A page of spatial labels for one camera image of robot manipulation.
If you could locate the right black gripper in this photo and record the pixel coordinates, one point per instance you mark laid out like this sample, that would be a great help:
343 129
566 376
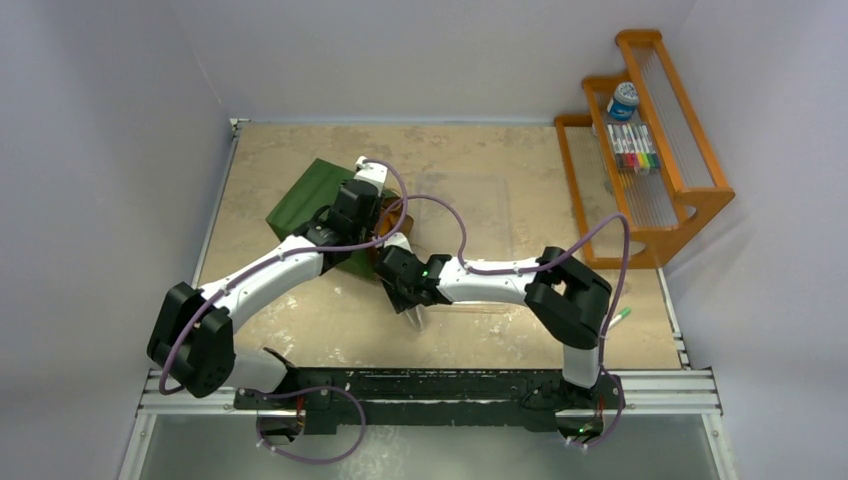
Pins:
405 296

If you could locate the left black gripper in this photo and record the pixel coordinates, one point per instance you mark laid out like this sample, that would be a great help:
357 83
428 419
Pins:
371 222

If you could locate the metal tongs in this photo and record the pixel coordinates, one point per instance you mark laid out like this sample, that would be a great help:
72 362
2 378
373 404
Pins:
416 317

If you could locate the green paper bag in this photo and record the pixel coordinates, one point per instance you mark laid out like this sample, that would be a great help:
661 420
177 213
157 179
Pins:
315 188

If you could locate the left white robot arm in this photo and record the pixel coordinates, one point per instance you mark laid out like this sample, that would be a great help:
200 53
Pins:
193 337

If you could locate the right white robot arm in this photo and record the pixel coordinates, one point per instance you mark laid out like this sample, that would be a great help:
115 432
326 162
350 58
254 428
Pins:
569 299

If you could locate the clear plastic tray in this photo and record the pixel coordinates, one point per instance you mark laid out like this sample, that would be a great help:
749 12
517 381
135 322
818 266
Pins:
483 203

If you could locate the green white marker pen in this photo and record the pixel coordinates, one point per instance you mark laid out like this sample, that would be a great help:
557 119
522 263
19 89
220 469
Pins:
620 316

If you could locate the orange wooden shelf rack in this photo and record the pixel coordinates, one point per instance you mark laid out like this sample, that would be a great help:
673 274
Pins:
665 210

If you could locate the coloured marker set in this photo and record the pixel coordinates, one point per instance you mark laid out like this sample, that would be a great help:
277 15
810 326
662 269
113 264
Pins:
633 147

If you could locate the blue white jar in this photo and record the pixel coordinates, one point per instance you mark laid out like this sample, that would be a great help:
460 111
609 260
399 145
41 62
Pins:
624 102

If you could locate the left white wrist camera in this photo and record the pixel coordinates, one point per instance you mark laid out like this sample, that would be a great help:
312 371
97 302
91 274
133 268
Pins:
372 172

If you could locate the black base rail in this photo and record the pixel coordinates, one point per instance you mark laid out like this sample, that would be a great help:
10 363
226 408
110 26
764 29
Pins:
537 400

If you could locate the aluminium frame rail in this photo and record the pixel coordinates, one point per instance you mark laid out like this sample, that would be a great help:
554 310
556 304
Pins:
645 391

